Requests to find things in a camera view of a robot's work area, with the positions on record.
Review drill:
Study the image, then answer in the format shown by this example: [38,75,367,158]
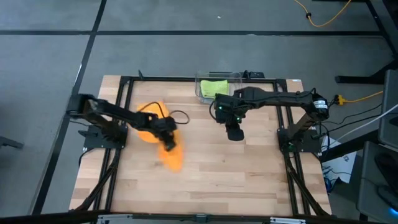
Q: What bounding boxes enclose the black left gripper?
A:
[148,114,178,153]

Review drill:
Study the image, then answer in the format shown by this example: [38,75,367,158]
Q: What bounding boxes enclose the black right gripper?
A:
[213,91,249,126]

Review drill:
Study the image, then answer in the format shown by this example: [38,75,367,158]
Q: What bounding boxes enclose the orange microfiber towel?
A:
[134,100,185,174]

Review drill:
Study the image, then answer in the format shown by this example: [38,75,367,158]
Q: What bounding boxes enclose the lime green microfiber towel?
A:
[200,79,230,100]

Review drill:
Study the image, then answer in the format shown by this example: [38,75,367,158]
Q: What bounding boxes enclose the clear plastic bin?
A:
[195,70,244,106]

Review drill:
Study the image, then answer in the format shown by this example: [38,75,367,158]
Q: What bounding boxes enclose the white paper sheet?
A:
[320,136,358,184]

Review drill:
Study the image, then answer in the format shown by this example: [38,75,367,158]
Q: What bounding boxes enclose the black gantry beam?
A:
[0,210,398,224]

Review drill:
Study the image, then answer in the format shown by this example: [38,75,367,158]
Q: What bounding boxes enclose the grey desk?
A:
[356,140,398,223]

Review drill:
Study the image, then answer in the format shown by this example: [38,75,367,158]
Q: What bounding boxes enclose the black furniture foot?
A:
[0,136,24,150]

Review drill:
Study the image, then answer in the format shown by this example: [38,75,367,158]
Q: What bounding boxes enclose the black frame bracket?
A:
[242,70,266,79]

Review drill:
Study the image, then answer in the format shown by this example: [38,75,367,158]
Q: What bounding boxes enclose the black aluminium table frame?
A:
[70,70,333,218]

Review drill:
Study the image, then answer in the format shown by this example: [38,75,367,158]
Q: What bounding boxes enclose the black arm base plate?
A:
[277,126,323,154]
[78,123,128,149]

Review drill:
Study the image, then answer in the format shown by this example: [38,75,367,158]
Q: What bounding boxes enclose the silver bracket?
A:
[96,213,134,224]
[269,217,307,224]

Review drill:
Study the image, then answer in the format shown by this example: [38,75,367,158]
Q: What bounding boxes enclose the yellow cord with plug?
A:
[335,90,384,106]

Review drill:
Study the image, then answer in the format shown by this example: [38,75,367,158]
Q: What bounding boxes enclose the yellow extension cord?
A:
[294,0,353,28]

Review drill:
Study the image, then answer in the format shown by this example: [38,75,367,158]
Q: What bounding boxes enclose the black desk frame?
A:
[335,0,398,85]

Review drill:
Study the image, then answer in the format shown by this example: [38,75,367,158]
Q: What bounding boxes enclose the white cable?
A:
[335,103,398,142]

